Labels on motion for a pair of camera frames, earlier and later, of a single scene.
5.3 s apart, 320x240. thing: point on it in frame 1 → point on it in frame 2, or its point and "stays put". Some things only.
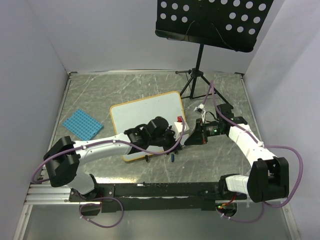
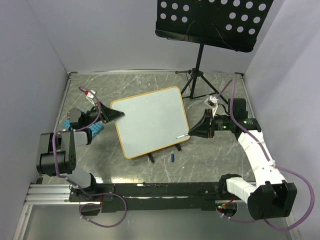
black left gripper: x=173 y=141 → x=108 y=114
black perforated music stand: x=234 y=25 stays put
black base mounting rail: x=155 y=196 stays put
